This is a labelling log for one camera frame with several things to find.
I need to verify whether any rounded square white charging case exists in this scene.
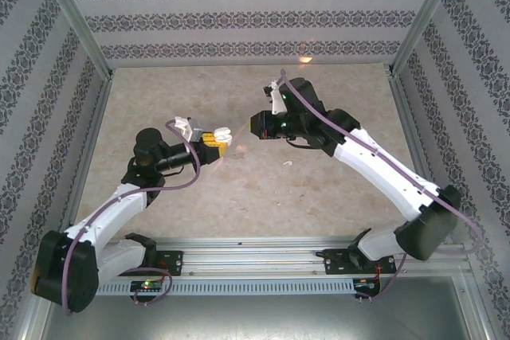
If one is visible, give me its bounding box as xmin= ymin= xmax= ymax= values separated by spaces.
xmin=212 ymin=125 xmax=235 ymax=147

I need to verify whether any grey metal sheet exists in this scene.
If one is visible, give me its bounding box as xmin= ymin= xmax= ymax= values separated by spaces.
xmin=39 ymin=276 xmax=487 ymax=340

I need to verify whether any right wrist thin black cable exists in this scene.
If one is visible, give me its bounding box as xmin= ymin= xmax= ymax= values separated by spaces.
xmin=284 ymin=136 xmax=316 ymax=149

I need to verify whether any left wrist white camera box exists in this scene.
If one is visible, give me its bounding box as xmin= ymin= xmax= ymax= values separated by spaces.
xmin=173 ymin=116 xmax=204 ymax=143

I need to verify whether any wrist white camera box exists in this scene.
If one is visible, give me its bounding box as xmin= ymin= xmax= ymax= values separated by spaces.
xmin=173 ymin=116 xmax=204 ymax=143
xmin=262 ymin=80 xmax=288 ymax=116

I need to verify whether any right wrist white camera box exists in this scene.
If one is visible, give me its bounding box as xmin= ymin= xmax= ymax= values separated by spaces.
xmin=262 ymin=80 xmax=288 ymax=116

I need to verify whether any aluminium table side rail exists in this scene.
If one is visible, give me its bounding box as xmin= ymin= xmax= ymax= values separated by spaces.
xmin=55 ymin=76 xmax=115 ymax=248
xmin=388 ymin=75 xmax=455 ymax=244

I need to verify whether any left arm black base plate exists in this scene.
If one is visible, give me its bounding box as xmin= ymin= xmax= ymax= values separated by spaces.
xmin=113 ymin=250 xmax=185 ymax=277

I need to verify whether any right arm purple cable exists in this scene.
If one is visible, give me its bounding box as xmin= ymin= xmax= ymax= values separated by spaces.
xmin=278 ymin=68 xmax=483 ymax=302

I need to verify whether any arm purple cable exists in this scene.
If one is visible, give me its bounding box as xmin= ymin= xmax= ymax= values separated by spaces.
xmin=278 ymin=68 xmax=483 ymax=302
xmin=63 ymin=119 xmax=202 ymax=315

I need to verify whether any aluminium mounting rail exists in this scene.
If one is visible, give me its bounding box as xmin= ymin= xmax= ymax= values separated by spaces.
xmin=59 ymin=236 xmax=468 ymax=277

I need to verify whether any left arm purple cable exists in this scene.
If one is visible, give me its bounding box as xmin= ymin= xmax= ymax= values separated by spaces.
xmin=63 ymin=119 xmax=202 ymax=315

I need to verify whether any grey slotted cable duct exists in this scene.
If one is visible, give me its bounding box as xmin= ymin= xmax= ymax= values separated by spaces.
xmin=95 ymin=279 xmax=355 ymax=296

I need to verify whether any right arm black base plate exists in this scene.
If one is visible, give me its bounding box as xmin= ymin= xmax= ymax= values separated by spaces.
xmin=323 ymin=248 xmax=398 ymax=276

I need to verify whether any aluminium frame post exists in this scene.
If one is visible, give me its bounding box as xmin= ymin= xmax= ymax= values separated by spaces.
xmin=33 ymin=0 xmax=115 ymax=80
xmin=388 ymin=0 xmax=467 ymax=76

